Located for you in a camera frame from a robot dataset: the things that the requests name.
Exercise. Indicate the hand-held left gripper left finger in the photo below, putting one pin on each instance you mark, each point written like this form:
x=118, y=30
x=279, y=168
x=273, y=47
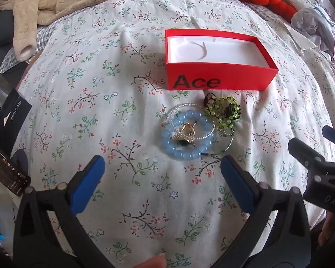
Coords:
x=89, y=184

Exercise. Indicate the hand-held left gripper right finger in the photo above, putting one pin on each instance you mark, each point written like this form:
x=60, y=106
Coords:
x=237, y=184

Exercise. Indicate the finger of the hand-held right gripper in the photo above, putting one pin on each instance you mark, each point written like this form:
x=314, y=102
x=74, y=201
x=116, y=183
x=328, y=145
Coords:
x=333, y=135
x=304, y=153

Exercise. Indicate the red cardboard box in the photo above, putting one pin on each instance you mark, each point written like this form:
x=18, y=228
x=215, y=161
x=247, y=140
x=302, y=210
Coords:
x=240, y=75

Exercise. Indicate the person's right hand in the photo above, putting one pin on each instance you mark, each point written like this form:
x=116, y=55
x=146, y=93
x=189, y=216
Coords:
x=327, y=229

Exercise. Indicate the person's left hand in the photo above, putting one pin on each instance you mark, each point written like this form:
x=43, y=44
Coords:
x=155, y=261

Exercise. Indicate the floral bed sheet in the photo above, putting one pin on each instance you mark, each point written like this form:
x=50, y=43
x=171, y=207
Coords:
x=100, y=89

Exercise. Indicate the black cardboard box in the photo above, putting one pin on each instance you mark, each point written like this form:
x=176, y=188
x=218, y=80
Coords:
x=11, y=114

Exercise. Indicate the crumpled grey cloth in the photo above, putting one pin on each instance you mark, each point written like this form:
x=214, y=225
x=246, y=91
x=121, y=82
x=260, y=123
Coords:
x=310, y=19

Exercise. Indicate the dark cloth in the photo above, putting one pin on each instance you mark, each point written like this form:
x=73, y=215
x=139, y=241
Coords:
x=0, y=33

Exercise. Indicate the beige quilted blanket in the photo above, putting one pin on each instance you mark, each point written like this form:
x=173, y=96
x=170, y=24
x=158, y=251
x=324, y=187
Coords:
x=58, y=0

